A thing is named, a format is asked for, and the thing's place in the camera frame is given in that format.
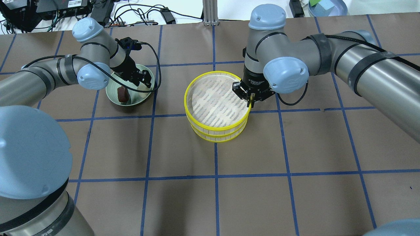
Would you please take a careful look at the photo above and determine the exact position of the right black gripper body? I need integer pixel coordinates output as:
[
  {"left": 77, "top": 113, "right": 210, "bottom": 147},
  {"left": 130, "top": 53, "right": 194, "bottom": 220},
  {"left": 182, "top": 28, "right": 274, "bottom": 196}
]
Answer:
[{"left": 232, "top": 78, "right": 275, "bottom": 102}]

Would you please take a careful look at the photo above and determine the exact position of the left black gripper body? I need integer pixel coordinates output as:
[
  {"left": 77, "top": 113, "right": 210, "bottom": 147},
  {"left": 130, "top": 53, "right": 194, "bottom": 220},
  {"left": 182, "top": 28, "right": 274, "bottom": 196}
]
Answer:
[{"left": 114, "top": 37, "right": 151, "bottom": 85}]

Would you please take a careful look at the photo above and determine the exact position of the brown steamed bun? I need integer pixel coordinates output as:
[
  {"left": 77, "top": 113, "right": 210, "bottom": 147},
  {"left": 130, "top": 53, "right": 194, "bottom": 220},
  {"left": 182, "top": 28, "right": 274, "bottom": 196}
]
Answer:
[{"left": 117, "top": 86, "right": 130, "bottom": 103}]

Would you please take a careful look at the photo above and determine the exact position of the yellow steamer layer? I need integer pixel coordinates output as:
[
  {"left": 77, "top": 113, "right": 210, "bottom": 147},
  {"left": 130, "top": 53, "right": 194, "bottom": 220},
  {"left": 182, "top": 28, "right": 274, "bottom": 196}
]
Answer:
[
  {"left": 187, "top": 117, "right": 248, "bottom": 143},
  {"left": 183, "top": 70, "right": 251, "bottom": 131}
]

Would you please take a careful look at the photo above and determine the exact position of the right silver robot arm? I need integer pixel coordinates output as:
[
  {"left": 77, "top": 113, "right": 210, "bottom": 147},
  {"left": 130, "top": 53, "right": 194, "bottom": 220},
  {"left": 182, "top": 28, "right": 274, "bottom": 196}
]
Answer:
[{"left": 232, "top": 4, "right": 420, "bottom": 141}]

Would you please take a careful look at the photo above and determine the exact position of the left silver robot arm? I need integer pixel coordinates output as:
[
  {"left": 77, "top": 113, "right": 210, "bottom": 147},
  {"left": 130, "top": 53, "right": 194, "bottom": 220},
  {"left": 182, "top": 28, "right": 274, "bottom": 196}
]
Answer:
[{"left": 1, "top": 17, "right": 162, "bottom": 236}]

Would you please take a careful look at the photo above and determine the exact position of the light green plate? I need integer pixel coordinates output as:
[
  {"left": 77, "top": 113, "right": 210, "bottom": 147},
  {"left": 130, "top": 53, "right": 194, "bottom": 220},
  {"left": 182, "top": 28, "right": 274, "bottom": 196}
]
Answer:
[{"left": 105, "top": 64, "right": 155, "bottom": 107}]

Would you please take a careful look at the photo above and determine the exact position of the black power adapter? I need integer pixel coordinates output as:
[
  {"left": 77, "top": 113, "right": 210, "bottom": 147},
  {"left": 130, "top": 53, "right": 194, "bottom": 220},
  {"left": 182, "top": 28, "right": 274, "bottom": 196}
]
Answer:
[{"left": 159, "top": 8, "right": 177, "bottom": 25}]

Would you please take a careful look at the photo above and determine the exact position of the blue plastic bin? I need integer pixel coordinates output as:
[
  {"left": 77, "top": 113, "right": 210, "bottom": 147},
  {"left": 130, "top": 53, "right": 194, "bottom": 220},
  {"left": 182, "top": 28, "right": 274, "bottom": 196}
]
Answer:
[{"left": 308, "top": 0, "right": 348, "bottom": 17}]

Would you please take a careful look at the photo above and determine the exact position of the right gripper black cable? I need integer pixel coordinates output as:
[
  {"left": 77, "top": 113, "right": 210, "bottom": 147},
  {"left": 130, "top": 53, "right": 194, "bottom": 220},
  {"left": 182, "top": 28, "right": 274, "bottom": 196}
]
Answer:
[{"left": 275, "top": 80, "right": 309, "bottom": 106}]

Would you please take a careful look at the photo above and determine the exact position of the aluminium frame post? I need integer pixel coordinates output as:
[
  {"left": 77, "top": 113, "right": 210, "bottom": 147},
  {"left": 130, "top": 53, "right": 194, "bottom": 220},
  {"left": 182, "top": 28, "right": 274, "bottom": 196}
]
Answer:
[{"left": 202, "top": 0, "right": 219, "bottom": 26}]

